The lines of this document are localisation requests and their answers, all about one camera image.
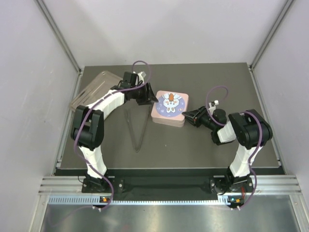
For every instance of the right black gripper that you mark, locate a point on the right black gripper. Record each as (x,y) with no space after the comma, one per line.
(194,116)

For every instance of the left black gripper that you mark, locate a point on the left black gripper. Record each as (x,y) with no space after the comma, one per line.
(148,96)

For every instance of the silver tin lid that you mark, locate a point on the silver tin lid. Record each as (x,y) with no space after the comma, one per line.
(170,104)

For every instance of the metal tongs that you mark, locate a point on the metal tongs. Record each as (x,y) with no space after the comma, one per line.
(136,119)

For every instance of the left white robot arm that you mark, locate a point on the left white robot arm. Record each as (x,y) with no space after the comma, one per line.
(87,130)

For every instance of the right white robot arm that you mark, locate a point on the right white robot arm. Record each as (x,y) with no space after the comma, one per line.
(248,128)

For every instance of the pink chocolate tin box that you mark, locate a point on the pink chocolate tin box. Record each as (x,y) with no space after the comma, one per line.
(177,121)

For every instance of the silver metal tray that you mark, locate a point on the silver metal tray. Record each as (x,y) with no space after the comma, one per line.
(96,89)

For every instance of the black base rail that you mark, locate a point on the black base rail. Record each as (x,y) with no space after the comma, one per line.
(166,184)

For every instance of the white slotted cable duct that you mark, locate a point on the white slotted cable duct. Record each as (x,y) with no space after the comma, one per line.
(100,200)

